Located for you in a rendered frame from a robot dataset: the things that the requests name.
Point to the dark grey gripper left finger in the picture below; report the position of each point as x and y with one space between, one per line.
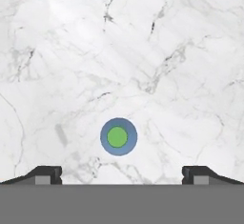
44 174

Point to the blue bottle with green cap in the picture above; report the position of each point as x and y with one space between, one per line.
118 137

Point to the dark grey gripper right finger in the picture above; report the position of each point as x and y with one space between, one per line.
199 174

